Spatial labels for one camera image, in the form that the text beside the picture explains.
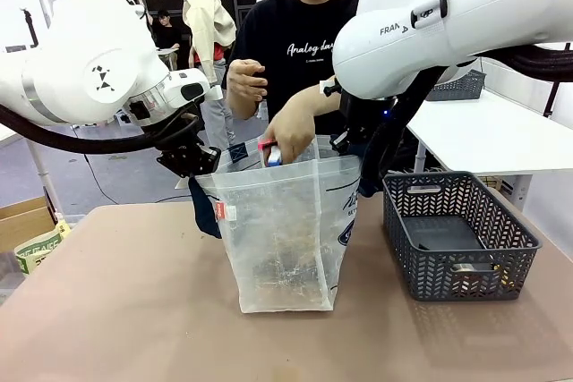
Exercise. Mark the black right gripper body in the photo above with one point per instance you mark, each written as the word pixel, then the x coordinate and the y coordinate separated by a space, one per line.
pixel 362 118

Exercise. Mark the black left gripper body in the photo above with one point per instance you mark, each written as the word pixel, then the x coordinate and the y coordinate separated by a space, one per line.
pixel 188 158

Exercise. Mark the red blue white small box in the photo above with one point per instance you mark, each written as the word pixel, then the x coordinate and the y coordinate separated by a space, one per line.
pixel 271 154

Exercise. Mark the dark grey plastic basket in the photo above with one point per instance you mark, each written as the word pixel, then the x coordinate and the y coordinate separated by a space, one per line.
pixel 447 283

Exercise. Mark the person's left forearm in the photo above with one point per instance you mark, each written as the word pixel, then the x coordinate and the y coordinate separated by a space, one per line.
pixel 320 102

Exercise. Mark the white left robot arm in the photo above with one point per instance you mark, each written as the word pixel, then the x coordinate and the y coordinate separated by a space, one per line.
pixel 89 42

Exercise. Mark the person's left hand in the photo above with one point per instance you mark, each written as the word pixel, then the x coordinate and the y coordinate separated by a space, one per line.
pixel 293 129

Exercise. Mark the person's right hand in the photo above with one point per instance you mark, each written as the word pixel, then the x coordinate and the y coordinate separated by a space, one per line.
pixel 244 87

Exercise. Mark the person in black T-shirt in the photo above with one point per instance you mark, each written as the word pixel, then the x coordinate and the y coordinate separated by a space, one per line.
pixel 295 64

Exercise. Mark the wooden top work table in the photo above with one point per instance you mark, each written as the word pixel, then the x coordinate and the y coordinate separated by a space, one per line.
pixel 168 53

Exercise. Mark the white side table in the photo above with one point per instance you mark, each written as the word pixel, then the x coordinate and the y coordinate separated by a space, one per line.
pixel 470 140

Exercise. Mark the seated person in black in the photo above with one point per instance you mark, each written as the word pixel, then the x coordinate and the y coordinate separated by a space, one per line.
pixel 165 33

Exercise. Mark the mannequin in beige hoodie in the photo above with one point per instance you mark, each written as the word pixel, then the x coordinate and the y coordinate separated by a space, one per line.
pixel 206 24

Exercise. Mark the white stand pole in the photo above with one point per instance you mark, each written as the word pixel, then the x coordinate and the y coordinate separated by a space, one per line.
pixel 45 180

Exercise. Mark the white box unit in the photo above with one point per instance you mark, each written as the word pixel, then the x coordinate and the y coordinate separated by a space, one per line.
pixel 515 192

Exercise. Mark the green printed cardboard box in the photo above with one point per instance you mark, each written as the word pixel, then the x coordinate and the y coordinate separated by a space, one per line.
pixel 38 250

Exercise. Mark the brown cardboard box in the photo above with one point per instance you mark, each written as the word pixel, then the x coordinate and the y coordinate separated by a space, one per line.
pixel 22 225

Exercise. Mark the black stand pole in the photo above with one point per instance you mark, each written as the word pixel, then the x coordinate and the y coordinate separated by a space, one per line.
pixel 550 100

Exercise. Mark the black tripod stand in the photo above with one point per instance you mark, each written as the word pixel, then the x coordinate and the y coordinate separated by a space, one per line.
pixel 30 28

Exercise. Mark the grey rectangular panel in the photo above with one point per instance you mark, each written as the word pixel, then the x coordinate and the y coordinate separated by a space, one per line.
pixel 45 2

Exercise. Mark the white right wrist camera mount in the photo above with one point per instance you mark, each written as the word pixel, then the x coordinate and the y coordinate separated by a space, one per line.
pixel 326 86

